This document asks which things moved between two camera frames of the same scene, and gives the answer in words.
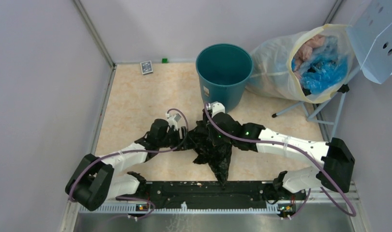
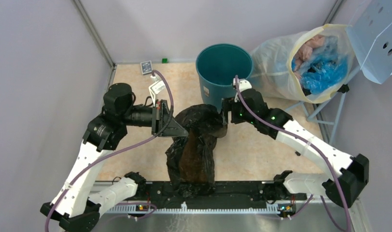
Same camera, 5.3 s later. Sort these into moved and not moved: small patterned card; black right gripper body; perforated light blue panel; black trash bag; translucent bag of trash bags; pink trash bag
Moved: black trash bag; black right gripper body
Not moved: small patterned card; translucent bag of trash bags; perforated light blue panel; pink trash bag
